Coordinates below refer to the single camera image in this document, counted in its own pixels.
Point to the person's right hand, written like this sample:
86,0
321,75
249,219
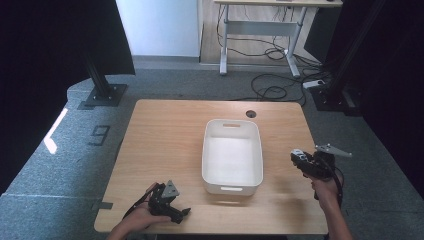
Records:
328,190

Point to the white power strip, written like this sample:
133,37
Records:
313,84

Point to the person's left hand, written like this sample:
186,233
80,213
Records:
140,216

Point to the black curtain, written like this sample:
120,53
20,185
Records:
43,66
396,83

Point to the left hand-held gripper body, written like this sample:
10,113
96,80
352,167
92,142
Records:
160,203

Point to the white panel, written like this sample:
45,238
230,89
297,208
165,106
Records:
160,26

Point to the black metal stand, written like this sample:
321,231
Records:
103,88
336,90

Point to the white plastic basket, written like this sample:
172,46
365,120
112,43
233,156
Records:
232,160

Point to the white desk with metal legs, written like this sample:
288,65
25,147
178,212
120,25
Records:
263,27

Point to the black tape strip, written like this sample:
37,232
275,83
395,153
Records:
103,205

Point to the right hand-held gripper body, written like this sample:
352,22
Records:
321,166

